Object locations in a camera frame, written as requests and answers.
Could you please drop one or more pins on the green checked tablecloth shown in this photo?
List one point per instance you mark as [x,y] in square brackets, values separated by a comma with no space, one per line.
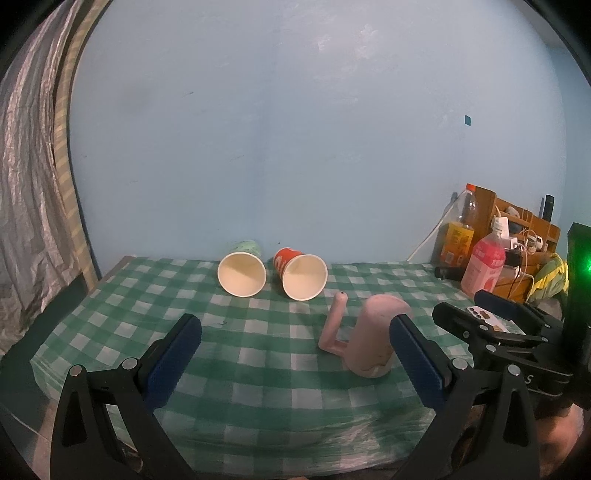
[258,364]

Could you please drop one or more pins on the green paper cup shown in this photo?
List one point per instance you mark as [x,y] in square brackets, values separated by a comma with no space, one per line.
[241,276]

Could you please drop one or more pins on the black stick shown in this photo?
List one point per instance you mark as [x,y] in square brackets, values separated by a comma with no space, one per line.
[548,207]

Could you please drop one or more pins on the yellow-green cloth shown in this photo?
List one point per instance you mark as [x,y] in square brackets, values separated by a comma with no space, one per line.
[551,277]

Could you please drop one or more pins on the white charger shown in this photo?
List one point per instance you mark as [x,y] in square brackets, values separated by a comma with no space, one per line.
[515,243]

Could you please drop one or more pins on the small black object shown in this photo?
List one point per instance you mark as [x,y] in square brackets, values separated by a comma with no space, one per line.
[448,273]

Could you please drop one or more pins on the striped beige fabric strip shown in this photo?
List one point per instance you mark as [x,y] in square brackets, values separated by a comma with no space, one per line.
[69,184]

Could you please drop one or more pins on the wooden desk organizer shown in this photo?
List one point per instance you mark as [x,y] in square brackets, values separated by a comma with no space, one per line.
[540,270]

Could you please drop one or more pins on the orange-capped juice bottle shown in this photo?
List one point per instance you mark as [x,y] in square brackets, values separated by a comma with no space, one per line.
[459,240]

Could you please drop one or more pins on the pink drink bottle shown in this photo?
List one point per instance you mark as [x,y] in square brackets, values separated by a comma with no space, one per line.
[482,265]

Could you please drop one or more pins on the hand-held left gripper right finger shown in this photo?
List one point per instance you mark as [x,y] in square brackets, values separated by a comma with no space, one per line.
[415,360]

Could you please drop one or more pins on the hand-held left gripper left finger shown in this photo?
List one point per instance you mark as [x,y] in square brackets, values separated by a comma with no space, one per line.
[178,353]

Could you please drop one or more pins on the person's right forearm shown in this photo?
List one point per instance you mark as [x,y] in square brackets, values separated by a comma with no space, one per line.
[561,436]

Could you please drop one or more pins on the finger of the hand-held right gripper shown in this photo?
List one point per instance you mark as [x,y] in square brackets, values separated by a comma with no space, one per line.
[466,325]
[501,305]

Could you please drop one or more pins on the grey curtain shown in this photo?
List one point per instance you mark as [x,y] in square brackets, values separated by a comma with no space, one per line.
[27,184]

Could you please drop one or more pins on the red paper cup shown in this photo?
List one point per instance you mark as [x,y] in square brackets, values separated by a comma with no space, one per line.
[304,277]

